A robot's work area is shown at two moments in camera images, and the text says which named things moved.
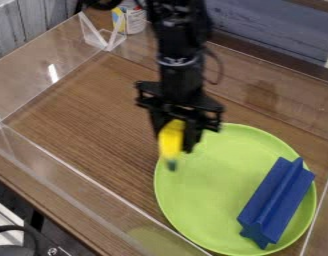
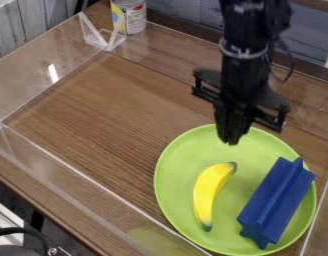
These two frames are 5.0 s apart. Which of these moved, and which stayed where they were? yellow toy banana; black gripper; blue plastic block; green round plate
Moved: yellow toy banana; black gripper
Stayed: blue plastic block; green round plate
